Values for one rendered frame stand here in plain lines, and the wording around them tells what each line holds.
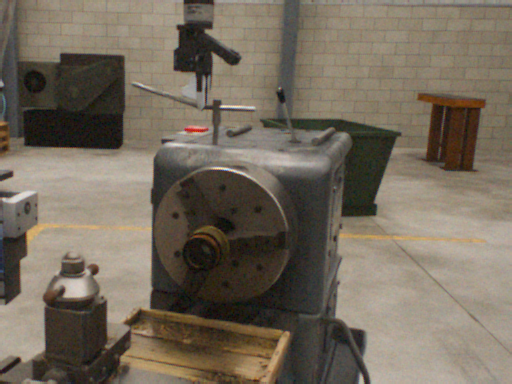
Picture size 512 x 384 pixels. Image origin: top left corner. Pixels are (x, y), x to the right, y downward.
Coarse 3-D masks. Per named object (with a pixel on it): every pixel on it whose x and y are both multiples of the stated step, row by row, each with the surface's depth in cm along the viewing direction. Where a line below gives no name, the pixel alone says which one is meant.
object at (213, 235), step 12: (204, 228) 132; (216, 228) 131; (192, 240) 127; (204, 240) 126; (216, 240) 128; (192, 252) 132; (204, 252) 136; (216, 252) 126; (228, 252) 131; (192, 264) 128; (204, 264) 130; (216, 264) 129
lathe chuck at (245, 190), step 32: (224, 192) 138; (256, 192) 135; (160, 224) 145; (256, 224) 137; (288, 224) 136; (160, 256) 146; (256, 256) 138; (288, 256) 138; (224, 288) 143; (256, 288) 140
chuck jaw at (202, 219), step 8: (192, 176) 140; (184, 184) 141; (192, 184) 138; (176, 192) 137; (184, 192) 137; (192, 192) 136; (200, 192) 139; (184, 200) 137; (192, 200) 136; (200, 200) 137; (192, 208) 135; (200, 208) 135; (208, 208) 138; (192, 216) 135; (200, 216) 134; (208, 216) 136; (192, 224) 133; (200, 224) 133; (208, 224) 134
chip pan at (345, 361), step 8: (344, 344) 213; (344, 352) 207; (336, 360) 202; (344, 360) 202; (352, 360) 202; (336, 368) 196; (344, 368) 197; (352, 368) 197; (328, 376) 192; (336, 376) 191; (344, 376) 192; (352, 376) 192
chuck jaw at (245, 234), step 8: (232, 232) 136; (240, 232) 136; (248, 232) 136; (256, 232) 136; (264, 232) 135; (272, 232) 135; (280, 232) 136; (232, 240) 131; (240, 240) 133; (248, 240) 132; (256, 240) 133; (264, 240) 133; (272, 240) 132; (280, 240) 136; (232, 248) 131; (240, 248) 133; (248, 248) 133; (256, 248) 134; (264, 248) 133; (272, 248) 133; (280, 248) 136; (232, 256) 132
